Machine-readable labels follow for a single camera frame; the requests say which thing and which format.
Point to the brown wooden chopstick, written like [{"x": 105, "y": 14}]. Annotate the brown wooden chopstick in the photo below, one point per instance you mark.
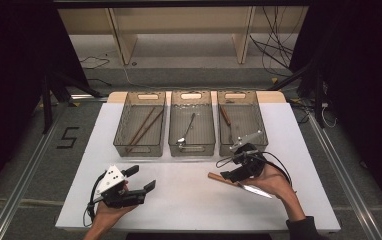
[
  {"x": 141, "y": 126},
  {"x": 145, "y": 130}
]

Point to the aluminium floor rail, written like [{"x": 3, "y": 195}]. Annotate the aluminium floor rail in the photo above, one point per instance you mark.
[
  {"x": 345, "y": 180},
  {"x": 22, "y": 186}
]

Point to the smoky clear plastic bin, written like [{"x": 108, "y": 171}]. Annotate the smoky clear plastic bin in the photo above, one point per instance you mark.
[
  {"x": 199, "y": 133},
  {"x": 249, "y": 120},
  {"x": 135, "y": 150}
]

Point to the beige wooden shelf unit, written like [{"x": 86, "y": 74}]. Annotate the beige wooden shelf unit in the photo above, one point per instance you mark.
[{"x": 179, "y": 20}]

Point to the metal spoon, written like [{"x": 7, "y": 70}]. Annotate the metal spoon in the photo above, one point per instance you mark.
[{"x": 187, "y": 130}]

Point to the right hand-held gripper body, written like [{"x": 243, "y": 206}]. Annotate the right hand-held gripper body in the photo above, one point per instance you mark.
[{"x": 249, "y": 161}]

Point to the dark curtain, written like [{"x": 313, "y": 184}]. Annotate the dark curtain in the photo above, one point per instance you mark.
[
  {"x": 362, "y": 83},
  {"x": 9, "y": 83}
]

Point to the person's left hand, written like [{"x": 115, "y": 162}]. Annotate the person's left hand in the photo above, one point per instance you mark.
[{"x": 110, "y": 215}]

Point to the black metal stand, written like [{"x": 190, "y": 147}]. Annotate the black metal stand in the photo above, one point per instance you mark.
[
  {"x": 47, "y": 100},
  {"x": 317, "y": 96}
]

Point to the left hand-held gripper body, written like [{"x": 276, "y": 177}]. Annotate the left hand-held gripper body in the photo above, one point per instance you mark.
[{"x": 110, "y": 181}]

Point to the person's right hand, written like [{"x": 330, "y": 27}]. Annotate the person's right hand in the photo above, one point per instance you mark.
[{"x": 272, "y": 181}]

